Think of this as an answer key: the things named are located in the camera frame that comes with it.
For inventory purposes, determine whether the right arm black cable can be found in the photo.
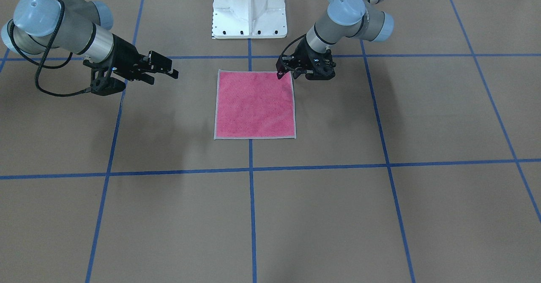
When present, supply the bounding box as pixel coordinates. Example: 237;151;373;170
8;0;93;97

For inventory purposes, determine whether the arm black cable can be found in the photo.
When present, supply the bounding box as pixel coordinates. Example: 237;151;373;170
279;34;306;63
8;0;93;97

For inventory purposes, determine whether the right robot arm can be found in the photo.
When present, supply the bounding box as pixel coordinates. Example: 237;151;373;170
1;0;178;90

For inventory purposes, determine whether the pink and grey towel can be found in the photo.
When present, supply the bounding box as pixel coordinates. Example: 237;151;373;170
214;70;296;140

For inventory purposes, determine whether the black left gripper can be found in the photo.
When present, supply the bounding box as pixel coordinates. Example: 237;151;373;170
276;38;336;81

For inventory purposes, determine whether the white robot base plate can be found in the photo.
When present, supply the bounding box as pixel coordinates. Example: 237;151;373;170
211;0;288;39

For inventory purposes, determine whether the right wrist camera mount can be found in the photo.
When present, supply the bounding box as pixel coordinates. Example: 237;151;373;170
83;59;126;96

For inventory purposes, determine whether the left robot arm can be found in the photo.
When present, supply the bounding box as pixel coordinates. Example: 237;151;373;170
276;0;394;80

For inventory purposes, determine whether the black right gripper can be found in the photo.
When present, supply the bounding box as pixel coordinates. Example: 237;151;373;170
111;35;178;85

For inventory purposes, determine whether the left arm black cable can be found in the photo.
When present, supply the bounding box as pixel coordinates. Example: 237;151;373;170
279;34;306;63

